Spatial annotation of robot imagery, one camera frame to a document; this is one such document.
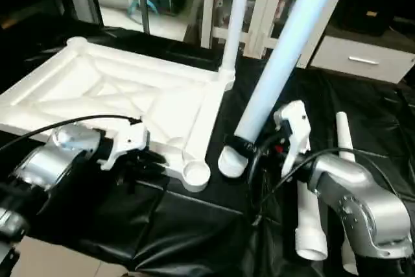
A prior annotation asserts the white plastic table top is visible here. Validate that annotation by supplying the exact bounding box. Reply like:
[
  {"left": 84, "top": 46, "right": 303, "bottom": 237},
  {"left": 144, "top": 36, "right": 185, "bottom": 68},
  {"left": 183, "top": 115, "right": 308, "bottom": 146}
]
[{"left": 0, "top": 36, "right": 236, "bottom": 194}]

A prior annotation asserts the white plastic table leg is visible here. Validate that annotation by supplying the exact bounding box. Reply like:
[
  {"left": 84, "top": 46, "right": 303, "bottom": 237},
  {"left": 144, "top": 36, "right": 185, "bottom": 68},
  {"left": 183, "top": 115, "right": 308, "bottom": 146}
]
[
  {"left": 219, "top": 0, "right": 254, "bottom": 84},
  {"left": 295, "top": 180, "right": 329, "bottom": 263},
  {"left": 335, "top": 111, "right": 359, "bottom": 275},
  {"left": 217, "top": 0, "right": 348, "bottom": 180}
]

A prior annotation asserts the black plastic mat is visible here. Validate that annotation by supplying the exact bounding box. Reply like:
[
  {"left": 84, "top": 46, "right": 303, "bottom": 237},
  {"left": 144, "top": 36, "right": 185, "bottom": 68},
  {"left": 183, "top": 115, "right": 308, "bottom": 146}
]
[{"left": 0, "top": 14, "right": 415, "bottom": 277}]

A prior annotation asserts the white drawer unit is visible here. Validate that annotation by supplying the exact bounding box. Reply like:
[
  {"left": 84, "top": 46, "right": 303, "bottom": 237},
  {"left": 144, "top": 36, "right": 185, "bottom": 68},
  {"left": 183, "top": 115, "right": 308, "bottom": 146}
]
[{"left": 309, "top": 33, "right": 415, "bottom": 86}]

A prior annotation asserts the white glass-door cabinet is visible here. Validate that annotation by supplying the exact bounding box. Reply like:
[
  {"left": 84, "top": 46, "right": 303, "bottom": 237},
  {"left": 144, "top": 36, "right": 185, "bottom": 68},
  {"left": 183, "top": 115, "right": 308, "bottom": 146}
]
[{"left": 200, "top": 0, "right": 352, "bottom": 70}]

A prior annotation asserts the light blue plastic object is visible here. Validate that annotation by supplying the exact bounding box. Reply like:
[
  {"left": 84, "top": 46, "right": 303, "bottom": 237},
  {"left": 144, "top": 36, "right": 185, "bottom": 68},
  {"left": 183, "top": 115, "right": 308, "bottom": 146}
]
[{"left": 128, "top": 0, "right": 160, "bottom": 17}]

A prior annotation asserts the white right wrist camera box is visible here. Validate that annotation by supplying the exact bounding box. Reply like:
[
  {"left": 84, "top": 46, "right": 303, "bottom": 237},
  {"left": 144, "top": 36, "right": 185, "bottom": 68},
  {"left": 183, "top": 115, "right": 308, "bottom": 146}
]
[{"left": 272, "top": 100, "right": 312, "bottom": 179}]

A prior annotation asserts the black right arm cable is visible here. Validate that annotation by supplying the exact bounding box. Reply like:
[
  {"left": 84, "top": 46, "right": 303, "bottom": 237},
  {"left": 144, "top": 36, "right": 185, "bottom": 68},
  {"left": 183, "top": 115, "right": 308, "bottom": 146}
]
[{"left": 248, "top": 131, "right": 390, "bottom": 227}]

